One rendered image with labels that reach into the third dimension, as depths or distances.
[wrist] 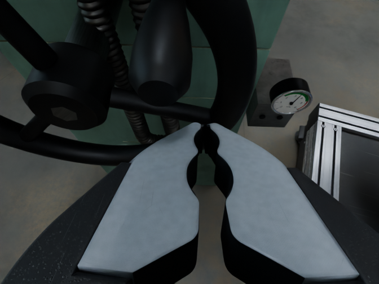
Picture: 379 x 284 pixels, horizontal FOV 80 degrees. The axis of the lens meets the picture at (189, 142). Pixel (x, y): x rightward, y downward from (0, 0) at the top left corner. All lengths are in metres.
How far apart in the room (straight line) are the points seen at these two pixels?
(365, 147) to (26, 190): 1.36
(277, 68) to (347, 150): 0.58
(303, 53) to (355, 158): 0.82
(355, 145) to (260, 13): 0.78
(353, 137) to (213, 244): 0.67
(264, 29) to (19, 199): 1.09
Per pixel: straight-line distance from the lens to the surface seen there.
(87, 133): 0.66
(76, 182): 1.11
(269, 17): 0.37
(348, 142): 1.04
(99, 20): 0.24
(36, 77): 0.19
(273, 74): 0.50
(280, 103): 0.41
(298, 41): 1.70
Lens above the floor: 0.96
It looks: 62 degrees down
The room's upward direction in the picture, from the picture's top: 2 degrees clockwise
